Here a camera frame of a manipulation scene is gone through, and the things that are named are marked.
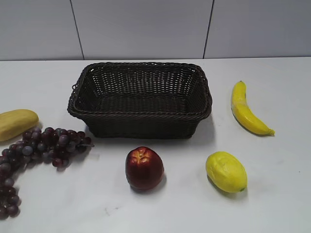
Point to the black woven basket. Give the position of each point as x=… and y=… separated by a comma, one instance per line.
x=145, y=100

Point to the purple grape bunch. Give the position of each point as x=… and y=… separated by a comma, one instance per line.
x=51, y=146

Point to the red apple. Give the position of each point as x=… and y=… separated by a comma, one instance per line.
x=144, y=168

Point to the yellow banana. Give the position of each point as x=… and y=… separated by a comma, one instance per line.
x=244, y=115

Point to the yellow mango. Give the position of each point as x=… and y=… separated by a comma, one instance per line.
x=15, y=122

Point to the yellow lemon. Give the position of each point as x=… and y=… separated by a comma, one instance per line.
x=226, y=172

